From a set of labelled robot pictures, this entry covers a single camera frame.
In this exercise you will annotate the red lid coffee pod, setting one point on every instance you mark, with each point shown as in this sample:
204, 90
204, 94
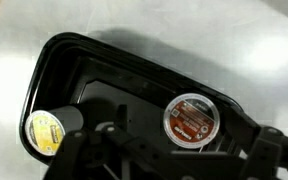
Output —
191, 120

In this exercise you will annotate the black plastic tray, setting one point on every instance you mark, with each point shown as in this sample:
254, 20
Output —
117, 76

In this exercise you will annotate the yellow lid coffee pod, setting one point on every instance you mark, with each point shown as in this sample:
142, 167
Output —
44, 133

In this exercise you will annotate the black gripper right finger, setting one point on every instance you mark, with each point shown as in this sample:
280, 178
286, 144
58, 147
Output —
250, 136

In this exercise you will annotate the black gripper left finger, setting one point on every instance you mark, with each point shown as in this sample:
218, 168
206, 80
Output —
130, 150

